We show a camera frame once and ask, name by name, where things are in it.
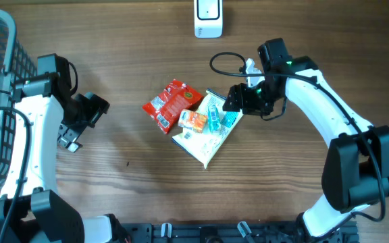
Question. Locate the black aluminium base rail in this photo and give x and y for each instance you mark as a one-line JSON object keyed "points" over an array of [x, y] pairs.
{"points": [[268, 232]]}

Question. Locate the red snack packet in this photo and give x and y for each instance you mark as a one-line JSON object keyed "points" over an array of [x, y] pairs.
{"points": [[166, 107]]}

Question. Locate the yellow snack bag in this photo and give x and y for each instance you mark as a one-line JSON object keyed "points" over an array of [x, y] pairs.
{"points": [[203, 146]]}

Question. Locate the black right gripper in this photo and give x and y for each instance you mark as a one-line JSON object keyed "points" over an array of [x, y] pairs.
{"points": [[240, 93]]}

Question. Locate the white barcode scanner box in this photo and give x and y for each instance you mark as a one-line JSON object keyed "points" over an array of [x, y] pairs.
{"points": [[208, 18]]}

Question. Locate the orange tissue pack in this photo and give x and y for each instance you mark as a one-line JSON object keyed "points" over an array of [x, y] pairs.
{"points": [[192, 120]]}

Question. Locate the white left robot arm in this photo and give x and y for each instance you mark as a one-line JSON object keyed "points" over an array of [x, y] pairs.
{"points": [[38, 114]]}

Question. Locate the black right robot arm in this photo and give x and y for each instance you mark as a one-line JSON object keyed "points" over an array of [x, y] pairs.
{"points": [[356, 172]]}

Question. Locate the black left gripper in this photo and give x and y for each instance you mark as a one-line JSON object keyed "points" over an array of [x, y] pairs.
{"points": [[94, 105]]}

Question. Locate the teal small packet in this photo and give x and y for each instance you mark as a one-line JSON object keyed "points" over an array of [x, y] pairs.
{"points": [[213, 119]]}

